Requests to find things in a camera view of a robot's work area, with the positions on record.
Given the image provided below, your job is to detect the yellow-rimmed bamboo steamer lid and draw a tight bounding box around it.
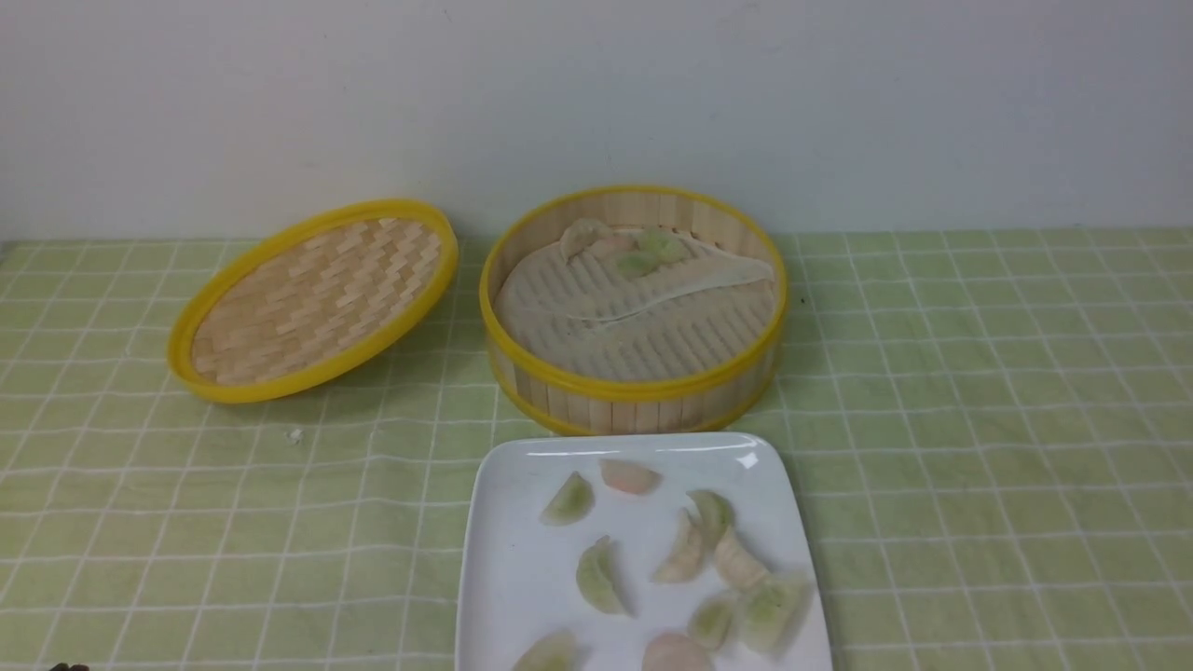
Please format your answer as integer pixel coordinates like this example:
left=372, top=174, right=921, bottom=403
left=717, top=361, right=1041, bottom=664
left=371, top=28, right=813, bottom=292
left=166, top=199, right=459, bottom=404

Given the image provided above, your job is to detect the beige dumpling plate right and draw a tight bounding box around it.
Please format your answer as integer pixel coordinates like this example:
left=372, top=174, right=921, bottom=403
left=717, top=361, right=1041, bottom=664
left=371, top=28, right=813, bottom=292
left=713, top=527, right=771, bottom=592

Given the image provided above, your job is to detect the white dumpling in steamer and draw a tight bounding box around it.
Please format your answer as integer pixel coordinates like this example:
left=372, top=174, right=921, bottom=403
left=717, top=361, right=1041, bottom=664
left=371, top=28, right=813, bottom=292
left=558, top=217, right=612, bottom=263

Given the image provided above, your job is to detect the green dumpling steamer middle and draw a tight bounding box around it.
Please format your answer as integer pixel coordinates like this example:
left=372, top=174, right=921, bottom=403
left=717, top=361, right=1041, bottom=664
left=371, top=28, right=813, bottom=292
left=614, top=251, right=661, bottom=281

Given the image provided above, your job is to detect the green dumpling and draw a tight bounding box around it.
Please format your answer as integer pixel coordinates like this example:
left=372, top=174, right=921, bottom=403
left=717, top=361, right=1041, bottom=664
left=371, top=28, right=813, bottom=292
left=738, top=568, right=816, bottom=658

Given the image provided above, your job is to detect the green dumpling plate upper-left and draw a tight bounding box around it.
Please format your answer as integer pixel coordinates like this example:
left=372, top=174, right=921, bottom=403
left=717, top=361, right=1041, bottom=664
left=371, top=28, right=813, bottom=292
left=540, top=472, right=594, bottom=527

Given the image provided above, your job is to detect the white steamer liner cloth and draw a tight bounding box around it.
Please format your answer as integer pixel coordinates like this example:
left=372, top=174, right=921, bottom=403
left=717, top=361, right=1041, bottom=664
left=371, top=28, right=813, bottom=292
left=494, top=233, right=778, bottom=383

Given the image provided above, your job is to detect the green dumpling steamer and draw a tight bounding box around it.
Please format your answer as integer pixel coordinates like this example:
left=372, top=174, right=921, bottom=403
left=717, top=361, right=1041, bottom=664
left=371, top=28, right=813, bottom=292
left=614, top=251, right=661, bottom=281
left=638, top=227, right=691, bottom=265

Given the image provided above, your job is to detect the yellow-rimmed bamboo steamer basket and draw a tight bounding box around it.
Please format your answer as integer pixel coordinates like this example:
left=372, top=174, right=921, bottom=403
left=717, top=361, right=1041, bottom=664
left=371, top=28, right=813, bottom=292
left=480, top=185, right=789, bottom=436

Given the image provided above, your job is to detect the white square plate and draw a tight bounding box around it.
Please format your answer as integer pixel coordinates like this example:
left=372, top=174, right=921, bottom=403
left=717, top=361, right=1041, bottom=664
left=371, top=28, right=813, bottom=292
left=456, top=431, right=816, bottom=670

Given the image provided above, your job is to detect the pink dumpling plate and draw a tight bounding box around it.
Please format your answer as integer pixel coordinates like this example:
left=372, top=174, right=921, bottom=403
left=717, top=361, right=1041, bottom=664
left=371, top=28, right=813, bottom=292
left=599, top=458, right=662, bottom=497
left=639, top=630, right=715, bottom=671

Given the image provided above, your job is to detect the pink dumpling plate bottom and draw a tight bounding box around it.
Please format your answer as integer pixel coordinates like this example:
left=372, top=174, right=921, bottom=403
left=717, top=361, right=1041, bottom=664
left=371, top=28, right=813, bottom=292
left=639, top=630, right=715, bottom=671

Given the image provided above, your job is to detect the green checkered tablecloth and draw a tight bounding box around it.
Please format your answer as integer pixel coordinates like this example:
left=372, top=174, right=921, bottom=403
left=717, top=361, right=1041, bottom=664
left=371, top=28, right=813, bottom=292
left=1, top=230, right=1192, bottom=670

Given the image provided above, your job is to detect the green dumpling plate bottom-left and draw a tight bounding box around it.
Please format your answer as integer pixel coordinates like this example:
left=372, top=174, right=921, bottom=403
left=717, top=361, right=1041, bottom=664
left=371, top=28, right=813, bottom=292
left=512, top=629, right=577, bottom=671

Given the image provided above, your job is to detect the pink dumpling plate top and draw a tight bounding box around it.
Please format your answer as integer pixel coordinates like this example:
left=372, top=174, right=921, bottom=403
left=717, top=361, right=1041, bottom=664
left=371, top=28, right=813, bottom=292
left=599, top=458, right=662, bottom=497

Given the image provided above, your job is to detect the green dumpling steamer back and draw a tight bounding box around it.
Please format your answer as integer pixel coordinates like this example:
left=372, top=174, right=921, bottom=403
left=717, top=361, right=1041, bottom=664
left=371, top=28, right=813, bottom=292
left=638, top=227, right=691, bottom=265

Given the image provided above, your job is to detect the green dumpling plate lower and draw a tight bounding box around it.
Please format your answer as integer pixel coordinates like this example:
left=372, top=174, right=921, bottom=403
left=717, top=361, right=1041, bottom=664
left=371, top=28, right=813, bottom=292
left=686, top=590, right=738, bottom=652

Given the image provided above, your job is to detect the green dumpling plate left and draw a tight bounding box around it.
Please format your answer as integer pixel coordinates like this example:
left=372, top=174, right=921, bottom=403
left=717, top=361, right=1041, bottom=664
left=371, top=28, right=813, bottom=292
left=575, top=535, right=629, bottom=616

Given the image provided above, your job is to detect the green dumpling plate upper-right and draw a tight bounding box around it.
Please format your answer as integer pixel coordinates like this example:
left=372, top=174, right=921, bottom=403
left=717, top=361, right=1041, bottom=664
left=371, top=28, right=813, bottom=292
left=687, top=490, right=734, bottom=548

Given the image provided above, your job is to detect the beige dumpling plate centre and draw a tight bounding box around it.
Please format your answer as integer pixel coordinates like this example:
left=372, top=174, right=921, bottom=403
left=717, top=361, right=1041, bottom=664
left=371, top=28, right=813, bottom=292
left=651, top=509, right=705, bottom=583

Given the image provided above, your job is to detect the beige dumpling plate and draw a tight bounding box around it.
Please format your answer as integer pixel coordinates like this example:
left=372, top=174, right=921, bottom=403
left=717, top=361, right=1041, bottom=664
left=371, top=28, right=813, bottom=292
left=651, top=509, right=705, bottom=583
left=713, top=527, right=771, bottom=592

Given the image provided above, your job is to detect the pink dumpling in steamer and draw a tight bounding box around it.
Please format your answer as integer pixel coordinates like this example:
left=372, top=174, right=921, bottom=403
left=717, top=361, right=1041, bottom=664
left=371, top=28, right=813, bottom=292
left=585, top=233, right=638, bottom=260

